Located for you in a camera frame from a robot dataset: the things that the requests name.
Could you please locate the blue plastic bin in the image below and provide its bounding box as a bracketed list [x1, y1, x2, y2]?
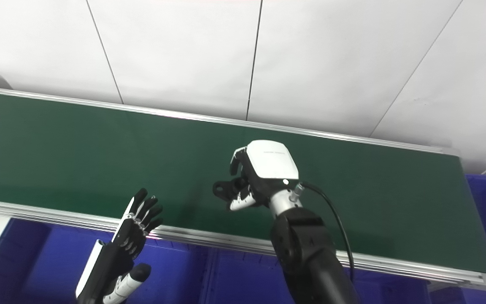
[0, 217, 214, 304]
[207, 248, 433, 304]

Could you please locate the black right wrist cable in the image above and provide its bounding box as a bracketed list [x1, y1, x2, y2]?
[297, 182, 356, 283]

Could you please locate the black flanged machine part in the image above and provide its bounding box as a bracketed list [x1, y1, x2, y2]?
[213, 177, 248, 203]

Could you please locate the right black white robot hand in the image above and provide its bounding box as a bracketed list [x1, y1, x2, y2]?
[229, 140, 300, 212]

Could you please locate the green conveyor belt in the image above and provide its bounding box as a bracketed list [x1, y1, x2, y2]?
[0, 86, 486, 293]
[0, 91, 486, 275]

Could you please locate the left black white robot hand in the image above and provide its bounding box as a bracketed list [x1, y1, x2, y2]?
[76, 188, 163, 304]

